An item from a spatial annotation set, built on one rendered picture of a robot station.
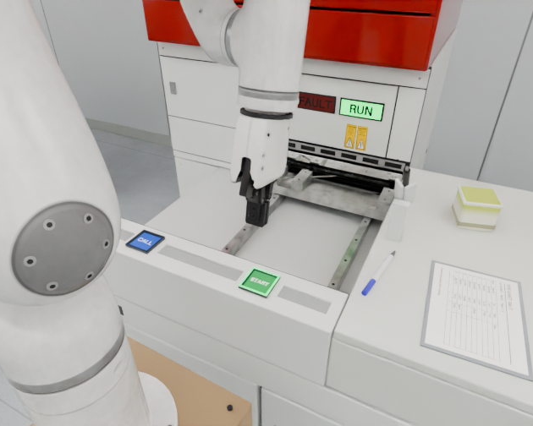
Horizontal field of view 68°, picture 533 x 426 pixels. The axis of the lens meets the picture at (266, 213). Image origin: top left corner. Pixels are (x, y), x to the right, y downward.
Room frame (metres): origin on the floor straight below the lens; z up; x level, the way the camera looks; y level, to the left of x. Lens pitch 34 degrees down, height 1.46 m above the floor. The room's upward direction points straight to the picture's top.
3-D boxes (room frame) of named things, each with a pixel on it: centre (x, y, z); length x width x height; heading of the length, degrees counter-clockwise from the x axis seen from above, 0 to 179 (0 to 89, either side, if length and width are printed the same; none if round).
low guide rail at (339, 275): (0.75, -0.20, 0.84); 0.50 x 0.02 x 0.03; 153
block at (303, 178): (1.02, -0.10, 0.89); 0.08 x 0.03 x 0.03; 153
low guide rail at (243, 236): (0.87, 0.04, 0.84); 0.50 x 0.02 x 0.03; 153
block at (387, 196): (0.91, -0.32, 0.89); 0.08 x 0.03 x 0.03; 153
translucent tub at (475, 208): (0.70, -0.44, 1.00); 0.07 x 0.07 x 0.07; 78
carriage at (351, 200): (0.98, -0.17, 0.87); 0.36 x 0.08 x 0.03; 63
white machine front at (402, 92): (1.16, -0.03, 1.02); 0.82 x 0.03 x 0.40; 63
